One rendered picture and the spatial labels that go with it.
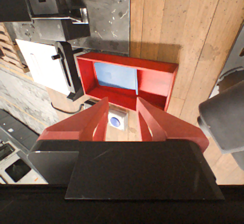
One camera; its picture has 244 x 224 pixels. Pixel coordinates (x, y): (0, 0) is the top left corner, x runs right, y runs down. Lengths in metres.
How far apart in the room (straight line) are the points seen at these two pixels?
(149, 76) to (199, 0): 0.16
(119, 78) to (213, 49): 0.22
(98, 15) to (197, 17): 0.22
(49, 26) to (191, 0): 0.29
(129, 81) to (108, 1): 0.18
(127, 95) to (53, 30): 0.24
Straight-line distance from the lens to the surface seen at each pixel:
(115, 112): 0.42
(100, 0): 0.36
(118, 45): 0.34
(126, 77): 0.34
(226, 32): 0.29
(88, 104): 0.48
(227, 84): 0.25
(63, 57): 0.39
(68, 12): 0.31
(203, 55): 0.29
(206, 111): 0.18
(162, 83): 0.32
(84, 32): 0.38
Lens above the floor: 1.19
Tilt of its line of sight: 44 degrees down
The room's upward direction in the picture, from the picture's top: 135 degrees counter-clockwise
